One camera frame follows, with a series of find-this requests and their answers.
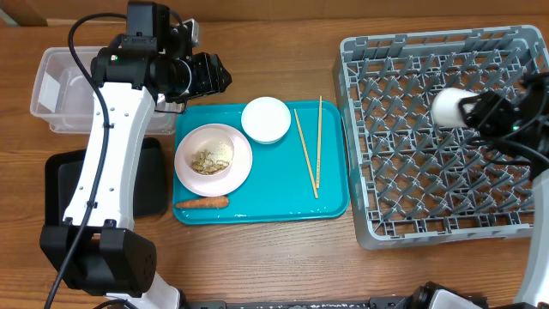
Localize white cup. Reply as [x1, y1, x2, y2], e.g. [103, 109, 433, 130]
[431, 88, 477, 128]

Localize pink bowl with food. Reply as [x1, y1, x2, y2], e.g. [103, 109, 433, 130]
[184, 127, 234, 174]

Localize white round bowl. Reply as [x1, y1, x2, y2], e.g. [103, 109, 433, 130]
[241, 97, 292, 144]

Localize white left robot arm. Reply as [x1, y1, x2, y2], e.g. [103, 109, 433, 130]
[39, 1, 232, 308]

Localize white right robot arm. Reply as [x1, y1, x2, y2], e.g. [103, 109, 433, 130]
[458, 72, 548, 308]

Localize grey dishwasher rack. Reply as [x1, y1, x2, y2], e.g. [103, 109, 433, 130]
[333, 25, 548, 250]

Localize food scraps in bowl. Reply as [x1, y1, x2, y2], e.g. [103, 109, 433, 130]
[190, 150, 230, 175]

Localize pink plate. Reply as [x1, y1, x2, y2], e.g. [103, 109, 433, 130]
[173, 124, 253, 200]

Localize clear plastic bin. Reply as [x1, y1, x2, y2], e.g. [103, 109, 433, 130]
[29, 45, 185, 136]

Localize orange carrot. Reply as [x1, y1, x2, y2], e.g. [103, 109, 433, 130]
[173, 196, 229, 209]

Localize black tray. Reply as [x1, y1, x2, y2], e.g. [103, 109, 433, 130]
[45, 137, 168, 226]

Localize teal plastic tray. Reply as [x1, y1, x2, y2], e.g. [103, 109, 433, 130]
[173, 100, 350, 225]

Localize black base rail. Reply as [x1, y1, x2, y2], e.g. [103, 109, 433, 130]
[175, 281, 516, 309]

